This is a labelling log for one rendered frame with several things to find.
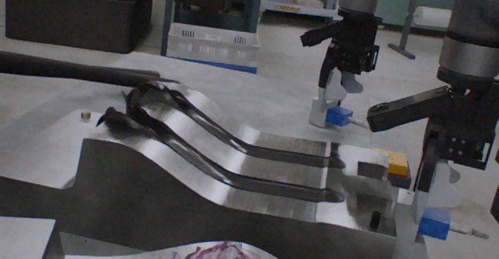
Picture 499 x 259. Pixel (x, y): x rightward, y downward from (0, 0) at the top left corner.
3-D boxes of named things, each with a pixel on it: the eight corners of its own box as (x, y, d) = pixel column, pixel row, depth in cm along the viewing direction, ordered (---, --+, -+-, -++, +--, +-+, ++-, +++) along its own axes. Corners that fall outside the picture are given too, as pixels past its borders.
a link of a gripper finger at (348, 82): (358, 112, 126) (360, 74, 121) (333, 104, 129) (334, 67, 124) (364, 105, 128) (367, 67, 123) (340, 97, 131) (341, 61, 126)
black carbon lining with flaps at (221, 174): (344, 172, 87) (357, 110, 83) (340, 225, 71) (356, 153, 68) (116, 125, 90) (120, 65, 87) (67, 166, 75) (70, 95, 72)
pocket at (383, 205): (386, 225, 77) (393, 200, 75) (388, 246, 72) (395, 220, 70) (350, 217, 77) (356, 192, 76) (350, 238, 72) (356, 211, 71)
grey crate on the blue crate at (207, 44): (255, 54, 428) (258, 34, 423) (258, 70, 389) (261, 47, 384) (171, 42, 423) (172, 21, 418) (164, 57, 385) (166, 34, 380)
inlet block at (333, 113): (374, 136, 123) (380, 112, 122) (364, 142, 119) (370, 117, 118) (319, 117, 130) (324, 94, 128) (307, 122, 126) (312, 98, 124)
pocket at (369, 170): (383, 189, 87) (389, 166, 85) (385, 206, 82) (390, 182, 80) (352, 183, 87) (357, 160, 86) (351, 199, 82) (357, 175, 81)
